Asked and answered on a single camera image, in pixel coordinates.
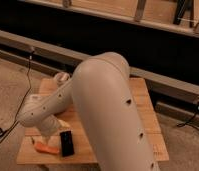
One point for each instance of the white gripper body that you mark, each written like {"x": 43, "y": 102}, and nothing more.
{"x": 48, "y": 126}

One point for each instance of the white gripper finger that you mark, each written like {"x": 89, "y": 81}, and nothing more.
{"x": 64, "y": 124}
{"x": 46, "y": 139}

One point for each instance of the black eraser block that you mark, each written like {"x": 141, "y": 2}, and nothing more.
{"x": 66, "y": 143}

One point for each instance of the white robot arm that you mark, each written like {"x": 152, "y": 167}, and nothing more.
{"x": 100, "y": 92}

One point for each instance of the orange carrot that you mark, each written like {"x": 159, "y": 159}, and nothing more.
{"x": 43, "y": 148}

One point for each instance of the clear glass cup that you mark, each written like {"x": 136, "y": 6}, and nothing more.
{"x": 61, "y": 78}

